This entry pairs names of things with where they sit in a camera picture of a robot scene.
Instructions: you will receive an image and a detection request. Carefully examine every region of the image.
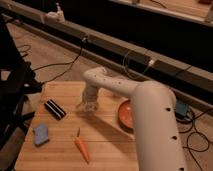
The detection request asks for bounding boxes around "black striped block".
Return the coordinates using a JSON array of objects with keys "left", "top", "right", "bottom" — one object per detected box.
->
[{"left": 44, "top": 99, "right": 66, "bottom": 120}]

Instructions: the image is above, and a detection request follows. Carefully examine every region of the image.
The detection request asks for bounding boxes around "white clamp on rail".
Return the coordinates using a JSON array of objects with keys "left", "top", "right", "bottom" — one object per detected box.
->
[{"left": 46, "top": 4, "right": 65, "bottom": 22}]

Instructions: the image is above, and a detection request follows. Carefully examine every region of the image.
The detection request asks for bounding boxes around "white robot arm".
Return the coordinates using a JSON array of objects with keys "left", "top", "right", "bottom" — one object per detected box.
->
[{"left": 82, "top": 67, "right": 188, "bottom": 171}]

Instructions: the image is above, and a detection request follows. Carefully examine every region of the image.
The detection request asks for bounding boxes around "orange toy carrot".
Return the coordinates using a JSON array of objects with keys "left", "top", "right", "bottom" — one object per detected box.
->
[{"left": 74, "top": 131, "right": 90, "bottom": 164}]

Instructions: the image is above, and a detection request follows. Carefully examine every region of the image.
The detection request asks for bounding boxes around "black hanging cable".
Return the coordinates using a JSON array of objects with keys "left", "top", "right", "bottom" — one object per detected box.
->
[{"left": 16, "top": 37, "right": 90, "bottom": 83}]

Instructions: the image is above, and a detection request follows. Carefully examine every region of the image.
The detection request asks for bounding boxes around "grey metal rail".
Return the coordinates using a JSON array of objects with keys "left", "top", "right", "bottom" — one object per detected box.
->
[{"left": 0, "top": 0, "right": 213, "bottom": 116}]

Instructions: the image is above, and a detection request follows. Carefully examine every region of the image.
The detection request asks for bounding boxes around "white bottle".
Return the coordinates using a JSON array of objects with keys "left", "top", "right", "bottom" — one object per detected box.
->
[{"left": 84, "top": 102, "right": 97, "bottom": 112}]

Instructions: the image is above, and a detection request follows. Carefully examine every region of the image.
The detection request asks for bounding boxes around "blue sponge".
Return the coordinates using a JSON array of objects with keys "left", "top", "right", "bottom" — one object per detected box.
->
[{"left": 33, "top": 124, "right": 49, "bottom": 146}]

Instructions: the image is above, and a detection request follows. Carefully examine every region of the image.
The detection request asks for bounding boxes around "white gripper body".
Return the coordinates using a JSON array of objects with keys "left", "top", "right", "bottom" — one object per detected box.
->
[{"left": 78, "top": 85, "right": 99, "bottom": 110}]

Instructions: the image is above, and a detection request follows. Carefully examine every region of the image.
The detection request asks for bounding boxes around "white looped cable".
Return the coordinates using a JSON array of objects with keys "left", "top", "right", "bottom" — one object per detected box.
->
[{"left": 122, "top": 49, "right": 155, "bottom": 81}]

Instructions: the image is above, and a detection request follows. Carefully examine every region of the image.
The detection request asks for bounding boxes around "black tripod stand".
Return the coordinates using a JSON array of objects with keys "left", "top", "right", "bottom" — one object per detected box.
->
[{"left": 0, "top": 14, "right": 44, "bottom": 151}]

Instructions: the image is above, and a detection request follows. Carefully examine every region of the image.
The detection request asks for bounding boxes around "blue power box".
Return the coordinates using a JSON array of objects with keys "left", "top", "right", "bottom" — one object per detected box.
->
[{"left": 175, "top": 100, "right": 189, "bottom": 117}]

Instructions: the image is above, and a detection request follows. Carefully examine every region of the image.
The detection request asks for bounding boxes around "orange ceramic bowl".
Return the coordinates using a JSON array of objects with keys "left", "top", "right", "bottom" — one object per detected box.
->
[{"left": 118, "top": 100, "right": 133, "bottom": 129}]

